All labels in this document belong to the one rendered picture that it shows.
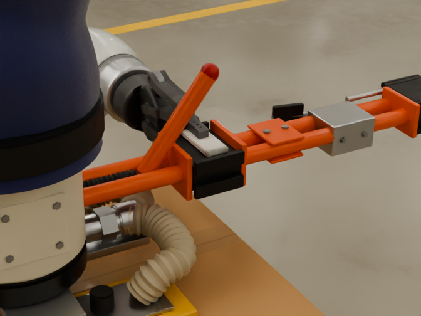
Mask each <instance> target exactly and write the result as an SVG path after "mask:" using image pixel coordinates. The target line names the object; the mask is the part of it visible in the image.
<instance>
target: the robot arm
mask: <svg viewBox="0 0 421 316"><path fill-rule="evenodd" d="M88 30H89V32H90V36H91V39H92V42H93V45H94V48H95V53H96V58H97V62H98V69H99V74H100V88H101V90H102V92H103V101H104V116H106V115H108V114H109V115H110V116H111V117H112V118H113V119H115V120H117V121H119V122H122V123H125V124H127V125H128V126H129V127H131V128H133V129H135V130H139V131H141V132H144V134H145V135H146V137H147V139H148V140H149V141H152V143H153V142H154V141H155V139H156V138H157V136H158V132H160V131H161V130H162V129H163V127H164V125H165V124H166V123H167V121H168V119H169V118H170V116H171V115H172V113H173V112H174V110H175V109H176V107H177V106H178V104H179V102H180V101H181V99H182V98H183V96H184V95H185V92H184V91H183V90H182V89H181V88H180V87H178V86H177V85H176V84H175V83H174V82H173V81H172V80H171V79H170V78H169V76H168V74H167V73H166V71H165V70H160V71H155V72H153V71H152V70H151V69H150V68H149V67H147V66H146V65H145V64H144V63H143V62H142V61H141V60H139V58H138V56H137V54H136V53H135V52H134V51H133V50H132V48H131V47H129V46H128V45H127V44H126V43H125V42H124V41H123V40H121V39H120V38H118V37H116V36H115V35H113V34H111V33H109V32H107V31H105V30H102V29H99V28H94V27H88ZM185 128H186V129H184V130H183V131H182V133H181V135H182V136H183V137H184V138H186V139H187V140H188V141H189V142H190V143H191V144H192V145H194V146H195V147H196V148H197V149H199V150H200V151H201V152H202V153H203V154H204V155H205V156H206V157H212V156H215V155H219V154H223V153H226V152H228V147H227V146H226V145H224V144H223V143H222V142H221V141H220V140H219V139H217V138H216V137H215V136H213V135H212V134H211V133H210V132H209V129H208V128H207V127H206V126H205V125H204V124H203V123H202V122H200V120H199V117H198V116H197V115H196V114H195V113H194V114H193V116H192V117H191V119H190V120H189V122H188V124H187V125H186V126H185Z"/></svg>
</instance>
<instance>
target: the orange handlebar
mask: <svg viewBox="0 0 421 316"><path fill-rule="evenodd" d="M356 106H358V107H360V108H361V109H363V110H364V111H366V112H368V113H369V114H371V115H372V116H374V117H375V126H374V132H376V131H379V130H384V129H389V128H392V127H396V126H399V125H403V124H406V123H407V122H408V113H407V111H406V110H405V109H403V108H402V109H399V110H394V111H391V112H389V111H390V102H389V101H388V100H387V99H386V98H381V99H378V100H373V101H370V102H365V103H360V104H357V105H356ZM315 127H316V125H315V121H314V119H313V117H312V116H307V117H302V118H297V119H294V120H289V121H286V122H285V121H283V120H282V119H280V118H275V119H272V120H267V121H263V122H259V123H255V124H251V125H248V128H249V129H250V130H248V131H244V132H239V133H236V134H234V135H236V136H237V137H238V138H240V139H241V140H242V141H243V142H245V143H246V144H247V162H246V165H248V164H253V163H256V162H261V161H265V160H267V161H268V162H269V163H271V164H275V163H278V162H282V161H286V160H290V159H294V158H297V157H301V156H303V153H302V152H300V151H302V150H306V149H311V148H314V147H319V146H321V145H326V144H330V143H332V141H333V139H334V137H333V134H332V132H331V130H330V129H329V128H328V127H327V128H323V129H318V130H315ZM143 158H144V155H143V156H140V157H135V158H132V159H127V160H124V161H119V162H114V163H111V164H106V165H103V166H98V167H94V168H90V169H85V170H82V176H83V182H84V181H88V180H89V179H91V180H93V178H96V179H98V177H103V176H107V175H112V174H113V173H114V174H116V173H117V172H119V173H121V172H122V171H123V172H125V171H126V170H128V171H129V170H130V169H133V170H135V172H136V173H137V175H134V176H130V177H125V178H122V179H117V180H114V181H110V182H105V183H102V184H97V185H94V186H90V187H85V188H83V199H84V207H87V206H91V205H94V204H98V203H103V202H105V201H110V200H113V199H118V198H122V197H125V196H129V195H132V194H137V193H140V192H144V191H149V190H152V189H156V188H159V187H164V186H168V185H171V184H176V183H178V182H182V181H183V172H182V169H181V167H180V166H179V165H174V166H170V167H168V166H169V160H168V157H167V156H166V157H165V159H164V160H163V161H162V163H161V165H160V166H159V168H158V169H157V170H154V171H150V172H145V173H141V172H139V171H138V170H137V167H138V165H139V163H140V162H141V161H142V159H143Z"/></svg>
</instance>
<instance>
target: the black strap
mask: <svg viewBox="0 0 421 316"><path fill-rule="evenodd" d="M104 131H105V116H104V101H103V92H102V90H101V88H100V97H99V99H98V101H97V102H96V104H95V106H94V107H93V108H92V110H91V111H90V112H89V113H88V114H86V115H85V116H84V117H83V118H81V119H79V120H76V121H74V122H72V123H70V124H66V125H63V126H61V127H57V128H55V129H51V130H49V131H46V132H41V133H38V134H32V135H24V136H19V137H10V138H5V139H0V182H3V181H13V180H18V179H24V178H28V177H34V176H38V175H41V174H46V173H48V172H52V171H55V170H57V169H60V168H62V167H65V166H67V165H69V164H71V163H73V162H75V161H77V160H78V159H80V158H82V157H83V156H84V155H86V154H87V153H89V151H91V150H92V149H93V148H94V147H95V146H96V145H97V144H98V143H99V141H100V140H101V138H102V137H103V133H104Z"/></svg>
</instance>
